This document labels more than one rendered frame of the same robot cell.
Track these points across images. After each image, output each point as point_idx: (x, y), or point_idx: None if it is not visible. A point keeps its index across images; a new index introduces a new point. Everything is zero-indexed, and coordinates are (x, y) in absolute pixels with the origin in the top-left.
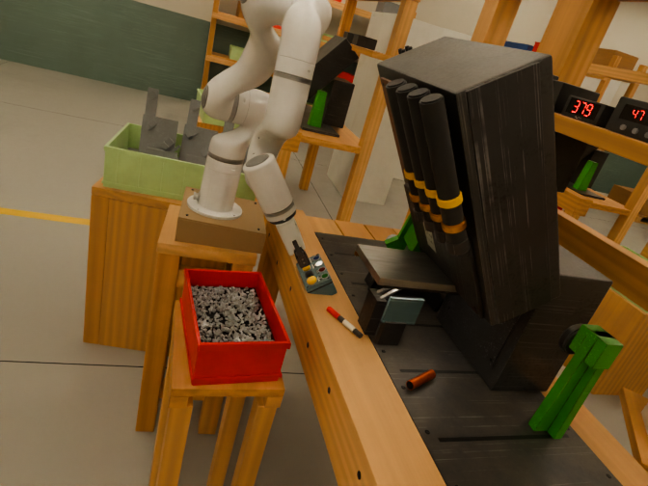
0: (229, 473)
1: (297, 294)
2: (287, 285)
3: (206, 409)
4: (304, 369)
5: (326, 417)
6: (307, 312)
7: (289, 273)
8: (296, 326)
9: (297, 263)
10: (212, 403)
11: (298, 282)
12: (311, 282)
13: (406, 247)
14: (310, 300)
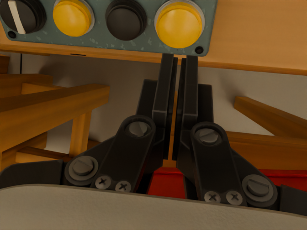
0: (155, 79)
1: (146, 59)
2: (50, 52)
3: (99, 103)
4: None
5: None
6: (281, 70)
7: (17, 48)
8: (210, 66)
9: (14, 37)
10: (97, 99)
11: (115, 55)
12: (198, 32)
13: None
14: (254, 49)
